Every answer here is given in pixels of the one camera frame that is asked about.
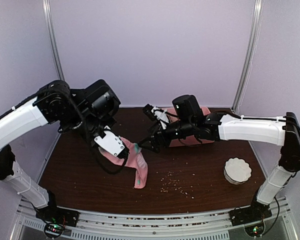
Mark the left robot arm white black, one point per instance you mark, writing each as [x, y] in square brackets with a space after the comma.
[50, 104]

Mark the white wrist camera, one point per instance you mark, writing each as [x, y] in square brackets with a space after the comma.
[112, 143]
[155, 113]

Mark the pink patterned sock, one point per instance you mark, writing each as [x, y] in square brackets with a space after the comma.
[135, 160]

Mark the left circuit board with leds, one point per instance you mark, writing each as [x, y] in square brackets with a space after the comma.
[53, 230]

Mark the pink divided organizer tray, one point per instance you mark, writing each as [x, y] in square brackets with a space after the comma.
[189, 140]

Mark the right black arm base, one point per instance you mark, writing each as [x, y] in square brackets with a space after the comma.
[247, 215]

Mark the white scalloped bowl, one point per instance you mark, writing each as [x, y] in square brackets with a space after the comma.
[237, 171]

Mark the left aluminium frame post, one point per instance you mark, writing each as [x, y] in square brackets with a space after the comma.
[47, 12]

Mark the circuit board with leds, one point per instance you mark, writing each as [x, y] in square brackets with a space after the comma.
[255, 230]
[53, 230]

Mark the aluminium front rail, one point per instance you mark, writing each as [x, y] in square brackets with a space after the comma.
[209, 225]

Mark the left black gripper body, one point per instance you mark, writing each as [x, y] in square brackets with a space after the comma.
[88, 123]

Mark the right aluminium frame post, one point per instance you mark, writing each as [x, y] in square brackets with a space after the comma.
[251, 47]

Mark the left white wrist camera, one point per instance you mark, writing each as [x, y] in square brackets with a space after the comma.
[112, 143]

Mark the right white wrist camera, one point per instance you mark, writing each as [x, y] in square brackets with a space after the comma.
[155, 113]

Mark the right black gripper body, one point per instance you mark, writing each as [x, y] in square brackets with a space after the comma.
[186, 128]

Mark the aluminium frame post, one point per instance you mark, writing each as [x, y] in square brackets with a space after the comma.
[47, 12]
[251, 47]

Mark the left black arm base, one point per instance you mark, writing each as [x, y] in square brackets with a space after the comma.
[61, 216]

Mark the right circuit board with leds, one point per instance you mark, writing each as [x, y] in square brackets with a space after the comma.
[255, 230]

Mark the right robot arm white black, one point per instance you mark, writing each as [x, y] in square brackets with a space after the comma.
[283, 131]

